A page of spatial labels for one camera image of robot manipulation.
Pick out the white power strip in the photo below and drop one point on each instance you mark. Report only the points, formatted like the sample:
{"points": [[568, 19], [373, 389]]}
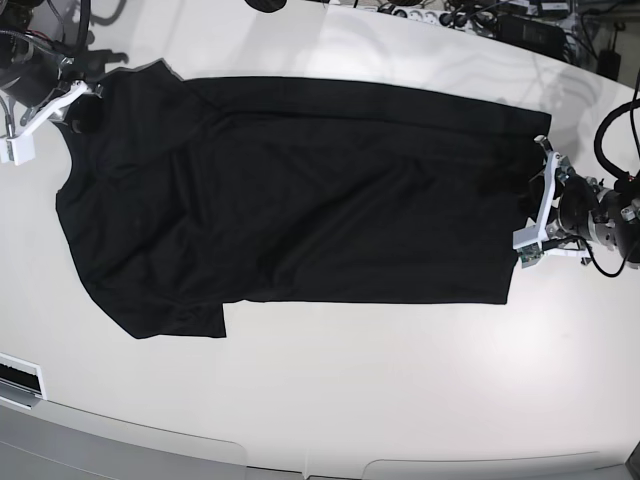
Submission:
{"points": [[417, 13]]}

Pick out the black t-shirt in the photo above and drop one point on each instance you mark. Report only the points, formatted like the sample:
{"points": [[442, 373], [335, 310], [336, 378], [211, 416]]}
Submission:
{"points": [[194, 194]]}

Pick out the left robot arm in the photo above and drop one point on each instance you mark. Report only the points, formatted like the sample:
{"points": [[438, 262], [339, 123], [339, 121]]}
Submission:
{"points": [[622, 201]]}

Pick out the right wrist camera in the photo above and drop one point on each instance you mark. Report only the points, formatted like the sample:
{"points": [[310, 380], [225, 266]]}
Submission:
{"points": [[18, 150]]}

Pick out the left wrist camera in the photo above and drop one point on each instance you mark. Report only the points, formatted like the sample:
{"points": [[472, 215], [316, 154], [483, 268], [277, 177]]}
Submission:
{"points": [[527, 243]]}

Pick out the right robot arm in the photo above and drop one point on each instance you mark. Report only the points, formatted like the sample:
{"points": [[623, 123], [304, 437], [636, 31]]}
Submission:
{"points": [[71, 38]]}

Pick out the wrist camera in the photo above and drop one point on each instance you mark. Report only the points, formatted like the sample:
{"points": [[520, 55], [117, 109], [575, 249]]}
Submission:
{"points": [[527, 243], [18, 150]]}

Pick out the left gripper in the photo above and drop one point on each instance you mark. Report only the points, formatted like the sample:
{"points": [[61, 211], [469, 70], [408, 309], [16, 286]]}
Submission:
{"points": [[580, 214]]}

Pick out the small black adapter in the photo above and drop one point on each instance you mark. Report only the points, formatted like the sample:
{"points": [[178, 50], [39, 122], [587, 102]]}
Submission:
{"points": [[608, 64]]}

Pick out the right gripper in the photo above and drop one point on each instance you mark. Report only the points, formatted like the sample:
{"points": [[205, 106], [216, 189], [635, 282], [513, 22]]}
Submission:
{"points": [[30, 77]]}

